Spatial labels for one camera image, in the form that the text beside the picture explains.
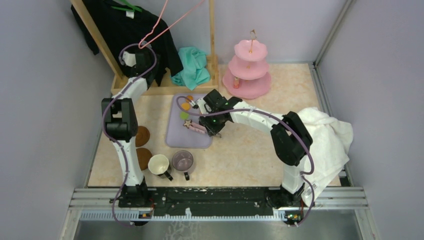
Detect pink three-tier cake stand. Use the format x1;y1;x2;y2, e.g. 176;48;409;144
222;29;272;99

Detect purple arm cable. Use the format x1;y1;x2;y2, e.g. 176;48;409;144
100;43;158;229
175;96;316;228

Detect pink clothes hanger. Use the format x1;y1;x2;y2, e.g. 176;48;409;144
138;0;206;50

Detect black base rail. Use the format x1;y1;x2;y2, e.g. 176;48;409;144
117;185;304;218

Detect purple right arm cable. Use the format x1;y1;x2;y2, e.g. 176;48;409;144
175;96;316;228

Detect green round cookie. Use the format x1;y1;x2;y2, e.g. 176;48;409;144
179;111;190;121

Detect star-shaped iced cookie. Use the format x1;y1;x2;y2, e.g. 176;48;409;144
183;119;196;131

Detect white towel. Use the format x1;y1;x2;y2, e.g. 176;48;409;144
297;107;354;206

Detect black t-shirt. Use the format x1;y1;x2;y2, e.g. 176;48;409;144
83;0;183;84

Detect green clothes hanger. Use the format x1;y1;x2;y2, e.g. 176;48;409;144
111;0;143;13

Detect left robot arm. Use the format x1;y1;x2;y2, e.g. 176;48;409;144
101;46;158;208

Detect brown saucer far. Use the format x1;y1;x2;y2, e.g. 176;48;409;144
135;126;151;148

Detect lavender serving tray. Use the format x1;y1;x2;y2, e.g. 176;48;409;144
165;93;212;149

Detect pink food tongs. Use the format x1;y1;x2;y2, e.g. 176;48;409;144
188;123;222;138

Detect cream mug black handle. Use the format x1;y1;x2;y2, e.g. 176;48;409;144
147;154;174;182

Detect brown saucer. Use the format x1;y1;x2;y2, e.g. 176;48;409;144
136;147;153;171
135;126;151;148

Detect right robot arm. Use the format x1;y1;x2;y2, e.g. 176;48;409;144
193;90;315;206

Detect teal cloth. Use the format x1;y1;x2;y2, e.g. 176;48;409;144
171;46;211;91

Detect red striped cake piece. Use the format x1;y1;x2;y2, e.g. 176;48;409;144
233;76;240;89

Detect wooden clothes rack frame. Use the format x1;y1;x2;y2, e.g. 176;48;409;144
71;0;220;95

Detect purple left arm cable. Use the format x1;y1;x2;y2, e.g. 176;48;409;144
100;43;158;229

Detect brown saucer near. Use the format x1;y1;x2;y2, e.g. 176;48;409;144
136;147;153;171

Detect orange waffle round cookie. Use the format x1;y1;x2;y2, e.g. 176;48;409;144
180;102;191;111

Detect purple mug black handle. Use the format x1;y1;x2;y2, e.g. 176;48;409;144
171;150;195;181

